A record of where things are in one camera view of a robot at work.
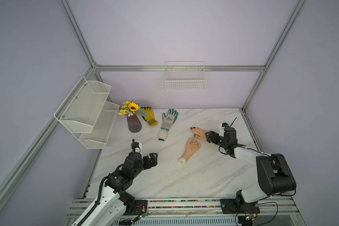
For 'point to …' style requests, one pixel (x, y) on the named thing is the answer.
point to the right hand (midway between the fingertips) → (210, 137)
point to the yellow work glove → (150, 119)
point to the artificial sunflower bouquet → (130, 108)
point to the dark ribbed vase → (134, 124)
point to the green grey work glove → (168, 120)
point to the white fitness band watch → (162, 139)
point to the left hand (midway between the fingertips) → (150, 158)
